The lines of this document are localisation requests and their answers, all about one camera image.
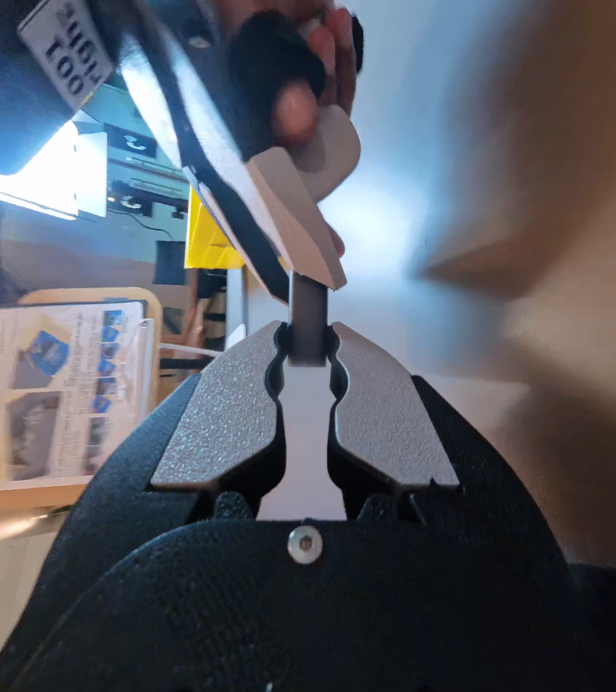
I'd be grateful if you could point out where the person's right hand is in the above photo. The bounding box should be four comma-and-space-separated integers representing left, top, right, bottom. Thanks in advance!
273, 4, 365, 145

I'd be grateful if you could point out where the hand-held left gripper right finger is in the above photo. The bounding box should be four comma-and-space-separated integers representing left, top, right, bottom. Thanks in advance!
327, 321, 461, 493

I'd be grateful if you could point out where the wooden clipboard with printed sheet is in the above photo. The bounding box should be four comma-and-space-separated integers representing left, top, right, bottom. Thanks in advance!
0, 287, 164, 509

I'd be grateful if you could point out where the dark grey ethernet adapter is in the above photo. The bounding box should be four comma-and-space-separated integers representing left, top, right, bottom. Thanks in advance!
288, 270, 330, 367

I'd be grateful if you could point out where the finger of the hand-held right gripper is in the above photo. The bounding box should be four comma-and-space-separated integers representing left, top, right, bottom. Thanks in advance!
118, 27, 293, 305
245, 146, 349, 292

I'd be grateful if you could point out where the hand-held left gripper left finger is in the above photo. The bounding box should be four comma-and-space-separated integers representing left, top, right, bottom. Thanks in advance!
150, 320, 290, 493

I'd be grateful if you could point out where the yellow plastic bin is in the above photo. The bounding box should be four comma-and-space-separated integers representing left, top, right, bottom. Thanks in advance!
185, 184, 246, 269

